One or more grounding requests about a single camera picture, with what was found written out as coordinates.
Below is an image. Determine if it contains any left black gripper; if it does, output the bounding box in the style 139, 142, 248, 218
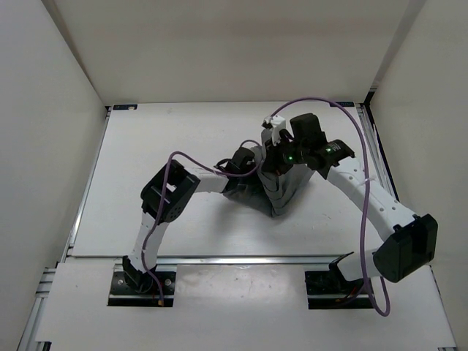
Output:
237, 159, 277, 192

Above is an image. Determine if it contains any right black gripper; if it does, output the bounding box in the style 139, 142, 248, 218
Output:
261, 133, 308, 176

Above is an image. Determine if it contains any grey pleated skirt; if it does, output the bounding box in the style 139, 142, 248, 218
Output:
225, 130, 314, 218

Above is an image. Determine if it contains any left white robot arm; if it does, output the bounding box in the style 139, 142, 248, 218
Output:
122, 147, 259, 293

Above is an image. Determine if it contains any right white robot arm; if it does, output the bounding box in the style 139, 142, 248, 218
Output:
262, 113, 438, 293

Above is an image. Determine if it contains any right blue corner label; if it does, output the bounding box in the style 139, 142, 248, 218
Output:
329, 101, 355, 107

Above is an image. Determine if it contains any blue corner label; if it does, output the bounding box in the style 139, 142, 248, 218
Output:
113, 104, 138, 110
329, 101, 355, 107

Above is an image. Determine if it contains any left blue corner label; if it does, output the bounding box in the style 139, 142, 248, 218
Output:
113, 104, 138, 110

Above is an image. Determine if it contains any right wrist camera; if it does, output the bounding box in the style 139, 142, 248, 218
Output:
262, 114, 286, 146

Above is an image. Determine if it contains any aluminium front rail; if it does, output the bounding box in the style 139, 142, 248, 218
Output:
156, 255, 338, 265

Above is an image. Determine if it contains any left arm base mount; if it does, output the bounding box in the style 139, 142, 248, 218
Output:
107, 270, 176, 308

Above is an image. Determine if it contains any aluminium left frame rail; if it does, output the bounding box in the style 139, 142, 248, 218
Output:
17, 106, 113, 350

